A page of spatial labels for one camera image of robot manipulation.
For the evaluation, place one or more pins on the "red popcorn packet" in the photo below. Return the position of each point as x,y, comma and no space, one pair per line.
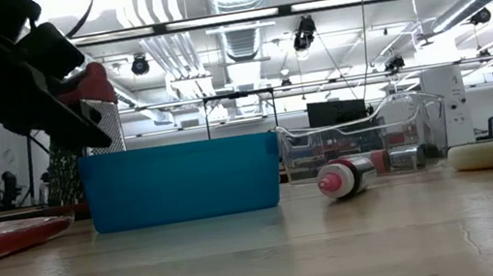
2,240

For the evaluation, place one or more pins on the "black aluminium frame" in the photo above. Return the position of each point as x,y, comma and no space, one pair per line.
123,34

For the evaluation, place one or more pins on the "black monitor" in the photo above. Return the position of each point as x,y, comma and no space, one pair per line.
336,112

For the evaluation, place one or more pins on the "blue plastic bin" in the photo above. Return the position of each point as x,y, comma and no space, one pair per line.
179,182

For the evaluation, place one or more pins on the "pink food colouring bottle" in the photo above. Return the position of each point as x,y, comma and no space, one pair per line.
345,177

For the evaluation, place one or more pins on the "black ceiling spotlight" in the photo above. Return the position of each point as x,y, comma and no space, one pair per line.
140,65
480,16
304,34
394,64

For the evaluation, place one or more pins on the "red food colouring bottle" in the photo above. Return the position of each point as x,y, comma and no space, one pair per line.
379,160

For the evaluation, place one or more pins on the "clear plastic tray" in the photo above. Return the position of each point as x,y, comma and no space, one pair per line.
410,118

